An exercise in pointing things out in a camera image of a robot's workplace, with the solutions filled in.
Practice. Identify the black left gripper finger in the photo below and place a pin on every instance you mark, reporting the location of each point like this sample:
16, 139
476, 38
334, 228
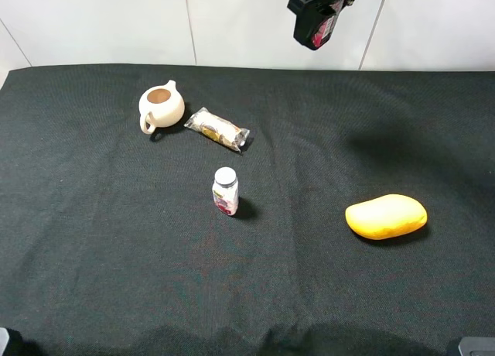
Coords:
308, 21

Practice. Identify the cream ceramic teapot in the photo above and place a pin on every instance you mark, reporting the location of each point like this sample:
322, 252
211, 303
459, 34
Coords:
160, 107

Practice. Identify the yellow mango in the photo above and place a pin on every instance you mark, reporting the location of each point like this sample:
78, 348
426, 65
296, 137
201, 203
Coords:
385, 217

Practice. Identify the grey robot base right corner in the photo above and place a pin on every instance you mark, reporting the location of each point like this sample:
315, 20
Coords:
477, 346

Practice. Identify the wrapped snack bar packet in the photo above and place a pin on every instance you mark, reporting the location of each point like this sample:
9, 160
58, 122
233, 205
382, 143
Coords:
218, 129

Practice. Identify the small white pill bottle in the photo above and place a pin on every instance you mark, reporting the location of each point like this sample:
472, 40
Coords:
225, 190

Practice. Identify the grey robot base left corner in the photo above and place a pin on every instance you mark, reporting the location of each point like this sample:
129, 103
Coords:
4, 341

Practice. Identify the black table cloth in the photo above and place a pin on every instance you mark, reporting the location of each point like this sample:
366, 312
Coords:
111, 243

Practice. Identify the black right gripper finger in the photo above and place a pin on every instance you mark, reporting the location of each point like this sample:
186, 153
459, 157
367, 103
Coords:
336, 7

